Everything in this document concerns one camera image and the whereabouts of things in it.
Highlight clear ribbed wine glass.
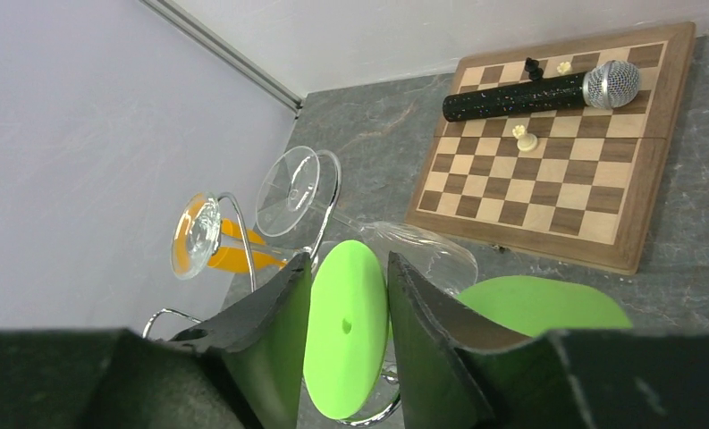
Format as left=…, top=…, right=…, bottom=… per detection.
left=256, top=146, right=478, bottom=295

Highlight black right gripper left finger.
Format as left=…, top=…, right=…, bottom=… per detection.
left=0, top=254, right=311, bottom=428

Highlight black microphone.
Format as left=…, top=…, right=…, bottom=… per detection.
left=442, top=60, right=641, bottom=122

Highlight green plastic wine glass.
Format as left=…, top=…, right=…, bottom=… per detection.
left=303, top=240, right=632, bottom=428

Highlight white chess piece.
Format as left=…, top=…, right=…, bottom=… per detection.
left=556, top=61, right=573, bottom=76
left=512, top=124, right=538, bottom=152

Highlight orange plastic wine glass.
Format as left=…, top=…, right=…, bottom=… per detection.
left=173, top=198, right=287, bottom=275

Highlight chrome wine glass rack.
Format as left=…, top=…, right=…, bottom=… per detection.
left=140, top=148, right=402, bottom=429

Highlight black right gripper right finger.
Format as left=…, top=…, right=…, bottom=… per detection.
left=387, top=253, right=709, bottom=428

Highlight wooden chess board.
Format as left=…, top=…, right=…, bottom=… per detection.
left=406, top=22, right=696, bottom=274

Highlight black chess piece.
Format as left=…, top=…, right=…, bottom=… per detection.
left=524, top=57, right=544, bottom=81

